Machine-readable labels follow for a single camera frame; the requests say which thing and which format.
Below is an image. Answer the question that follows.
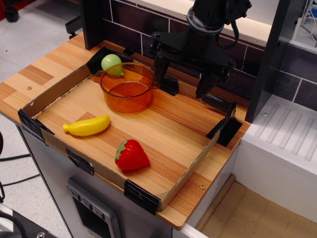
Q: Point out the yellow plastic banana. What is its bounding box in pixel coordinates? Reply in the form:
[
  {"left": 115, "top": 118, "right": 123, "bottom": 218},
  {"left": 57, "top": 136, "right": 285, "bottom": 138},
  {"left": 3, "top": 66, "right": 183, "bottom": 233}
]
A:
[{"left": 62, "top": 116, "right": 110, "bottom": 136}]

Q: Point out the cardboard fence with black tape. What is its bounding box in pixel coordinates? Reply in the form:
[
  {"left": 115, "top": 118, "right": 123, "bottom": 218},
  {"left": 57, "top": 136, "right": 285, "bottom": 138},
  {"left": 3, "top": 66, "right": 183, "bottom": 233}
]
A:
[{"left": 18, "top": 48, "right": 241, "bottom": 214}]

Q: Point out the black vertical post right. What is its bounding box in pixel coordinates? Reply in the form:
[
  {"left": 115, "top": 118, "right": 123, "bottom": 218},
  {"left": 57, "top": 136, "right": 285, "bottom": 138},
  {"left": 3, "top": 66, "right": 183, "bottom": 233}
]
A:
[{"left": 245, "top": 0, "right": 306, "bottom": 123}]

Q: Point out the black vertical post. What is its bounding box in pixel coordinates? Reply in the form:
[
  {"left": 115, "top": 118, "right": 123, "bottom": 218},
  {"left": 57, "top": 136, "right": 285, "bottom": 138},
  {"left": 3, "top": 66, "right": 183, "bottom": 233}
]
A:
[
  {"left": 79, "top": 0, "right": 111, "bottom": 50},
  {"left": 245, "top": 0, "right": 306, "bottom": 123}
]

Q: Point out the white toy sink drainboard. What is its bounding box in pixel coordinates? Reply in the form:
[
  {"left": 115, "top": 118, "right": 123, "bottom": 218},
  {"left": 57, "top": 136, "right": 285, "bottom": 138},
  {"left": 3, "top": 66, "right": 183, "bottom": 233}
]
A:
[{"left": 241, "top": 95, "right": 317, "bottom": 177}]

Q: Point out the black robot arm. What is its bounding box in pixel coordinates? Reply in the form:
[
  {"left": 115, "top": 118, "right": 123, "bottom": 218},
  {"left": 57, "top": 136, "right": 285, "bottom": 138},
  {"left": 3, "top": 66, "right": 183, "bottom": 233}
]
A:
[{"left": 150, "top": 0, "right": 252, "bottom": 98}]

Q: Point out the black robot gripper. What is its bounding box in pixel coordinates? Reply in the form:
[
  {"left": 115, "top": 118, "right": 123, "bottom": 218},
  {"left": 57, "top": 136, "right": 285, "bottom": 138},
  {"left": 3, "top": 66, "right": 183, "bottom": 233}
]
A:
[{"left": 150, "top": 29, "right": 236, "bottom": 99}]

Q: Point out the black floor cable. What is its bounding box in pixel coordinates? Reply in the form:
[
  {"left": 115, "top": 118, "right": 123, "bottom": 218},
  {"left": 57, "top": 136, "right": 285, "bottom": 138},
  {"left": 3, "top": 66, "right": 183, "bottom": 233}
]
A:
[{"left": 0, "top": 153, "right": 40, "bottom": 186}]

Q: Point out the transparent orange plastic pot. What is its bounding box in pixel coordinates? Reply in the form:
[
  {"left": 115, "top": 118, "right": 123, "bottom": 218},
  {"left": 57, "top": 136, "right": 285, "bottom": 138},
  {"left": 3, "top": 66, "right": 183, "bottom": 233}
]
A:
[{"left": 94, "top": 62, "right": 156, "bottom": 114}]

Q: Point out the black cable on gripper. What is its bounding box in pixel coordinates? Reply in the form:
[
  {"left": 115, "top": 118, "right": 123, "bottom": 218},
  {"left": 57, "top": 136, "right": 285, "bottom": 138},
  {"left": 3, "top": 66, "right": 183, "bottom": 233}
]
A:
[{"left": 215, "top": 19, "right": 240, "bottom": 50}]

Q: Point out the black vertical post left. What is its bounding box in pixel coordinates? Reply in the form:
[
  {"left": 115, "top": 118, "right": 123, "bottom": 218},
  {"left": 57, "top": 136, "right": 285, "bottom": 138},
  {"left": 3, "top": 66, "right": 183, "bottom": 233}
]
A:
[{"left": 79, "top": 0, "right": 111, "bottom": 50}]

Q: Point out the green plastic pear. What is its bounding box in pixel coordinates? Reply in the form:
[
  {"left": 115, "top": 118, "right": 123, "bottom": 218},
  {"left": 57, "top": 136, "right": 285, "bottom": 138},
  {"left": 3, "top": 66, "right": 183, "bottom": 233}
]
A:
[{"left": 101, "top": 54, "right": 124, "bottom": 76}]

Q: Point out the grey toy oven panel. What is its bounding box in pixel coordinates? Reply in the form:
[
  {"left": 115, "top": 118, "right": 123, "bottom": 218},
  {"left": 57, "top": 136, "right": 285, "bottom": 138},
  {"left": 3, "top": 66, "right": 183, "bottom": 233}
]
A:
[{"left": 66, "top": 179, "right": 122, "bottom": 238}]

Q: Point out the red plastic strawberry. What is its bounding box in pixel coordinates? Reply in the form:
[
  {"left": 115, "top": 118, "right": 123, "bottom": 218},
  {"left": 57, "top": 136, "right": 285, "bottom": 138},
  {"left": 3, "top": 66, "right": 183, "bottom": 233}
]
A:
[{"left": 115, "top": 139, "right": 150, "bottom": 171}]

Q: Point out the black chair base wheel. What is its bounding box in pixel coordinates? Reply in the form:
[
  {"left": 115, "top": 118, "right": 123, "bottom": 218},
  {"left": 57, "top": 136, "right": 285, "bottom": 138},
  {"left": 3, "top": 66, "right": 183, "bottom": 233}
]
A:
[{"left": 3, "top": 0, "right": 19, "bottom": 22}]

